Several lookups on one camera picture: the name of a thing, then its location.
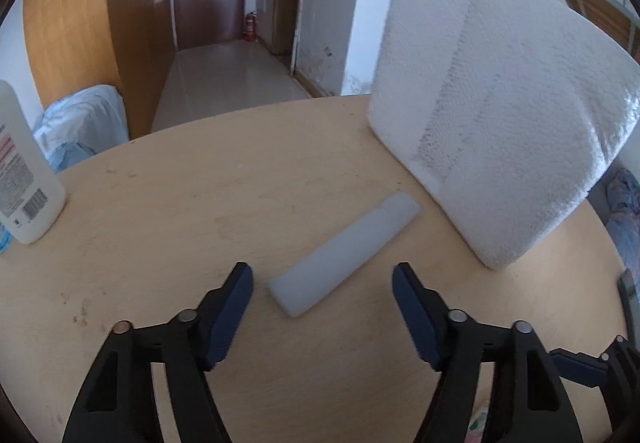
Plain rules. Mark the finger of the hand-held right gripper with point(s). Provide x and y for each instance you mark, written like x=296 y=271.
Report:
x=577 y=363

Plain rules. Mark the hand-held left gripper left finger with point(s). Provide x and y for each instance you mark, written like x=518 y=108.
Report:
x=235 y=303

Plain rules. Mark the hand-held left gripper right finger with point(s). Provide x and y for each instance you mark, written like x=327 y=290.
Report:
x=415 y=313

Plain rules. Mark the grey foam strip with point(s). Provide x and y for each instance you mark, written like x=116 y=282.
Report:
x=345 y=253

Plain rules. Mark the white styrofoam box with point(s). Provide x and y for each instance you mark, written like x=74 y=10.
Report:
x=500 y=98

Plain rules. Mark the blue patterned cloth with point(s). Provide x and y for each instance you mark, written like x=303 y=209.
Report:
x=625 y=213

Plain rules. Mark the light blue cloth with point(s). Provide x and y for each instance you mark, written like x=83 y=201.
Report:
x=85 y=118

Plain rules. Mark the white pump bottle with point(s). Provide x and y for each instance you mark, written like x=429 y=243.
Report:
x=25 y=173

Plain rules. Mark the red fire extinguisher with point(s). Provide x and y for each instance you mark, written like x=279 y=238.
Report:
x=249 y=28

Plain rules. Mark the wooden wardrobe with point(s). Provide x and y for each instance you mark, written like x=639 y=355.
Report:
x=75 y=23

